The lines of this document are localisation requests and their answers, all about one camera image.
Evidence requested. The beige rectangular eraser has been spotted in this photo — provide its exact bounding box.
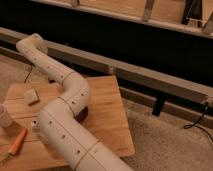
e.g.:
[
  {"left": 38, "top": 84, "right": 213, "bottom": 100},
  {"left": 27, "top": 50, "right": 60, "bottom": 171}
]
[{"left": 24, "top": 89, "right": 39, "bottom": 105}]

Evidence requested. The dark purple bowl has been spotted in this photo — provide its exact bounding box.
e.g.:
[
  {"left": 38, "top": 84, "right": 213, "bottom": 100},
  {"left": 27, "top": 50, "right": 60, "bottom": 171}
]
[{"left": 75, "top": 107, "right": 88, "bottom": 122}]

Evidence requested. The grey metal rail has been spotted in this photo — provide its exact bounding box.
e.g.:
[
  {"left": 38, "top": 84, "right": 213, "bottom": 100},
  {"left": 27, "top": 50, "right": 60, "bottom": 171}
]
[{"left": 0, "top": 27, "right": 213, "bottom": 108}]

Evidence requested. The black power cable right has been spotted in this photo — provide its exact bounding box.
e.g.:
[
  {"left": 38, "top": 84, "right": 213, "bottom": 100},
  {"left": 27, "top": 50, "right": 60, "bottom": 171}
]
[{"left": 183, "top": 101, "right": 213, "bottom": 143}]

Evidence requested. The orange handled tool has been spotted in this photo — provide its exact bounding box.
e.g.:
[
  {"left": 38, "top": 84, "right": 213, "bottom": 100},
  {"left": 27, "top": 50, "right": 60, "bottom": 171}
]
[{"left": 0, "top": 128, "right": 28, "bottom": 164}]

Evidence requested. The white ceramic cup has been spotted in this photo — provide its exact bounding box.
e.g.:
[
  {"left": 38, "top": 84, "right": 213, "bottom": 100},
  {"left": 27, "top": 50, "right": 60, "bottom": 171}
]
[{"left": 0, "top": 104, "right": 13, "bottom": 128}]

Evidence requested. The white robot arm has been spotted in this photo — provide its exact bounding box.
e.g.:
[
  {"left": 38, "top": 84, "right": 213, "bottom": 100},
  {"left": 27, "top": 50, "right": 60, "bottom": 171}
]
[{"left": 16, "top": 33, "right": 133, "bottom": 171}]

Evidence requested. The wooden board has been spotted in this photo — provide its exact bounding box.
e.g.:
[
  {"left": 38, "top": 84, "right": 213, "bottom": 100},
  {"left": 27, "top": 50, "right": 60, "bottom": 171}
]
[{"left": 0, "top": 76, "right": 135, "bottom": 171}]

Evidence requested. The small white bottle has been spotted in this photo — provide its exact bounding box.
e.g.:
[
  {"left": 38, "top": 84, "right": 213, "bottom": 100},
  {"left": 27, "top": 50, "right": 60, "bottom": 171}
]
[{"left": 31, "top": 120, "right": 40, "bottom": 134}]

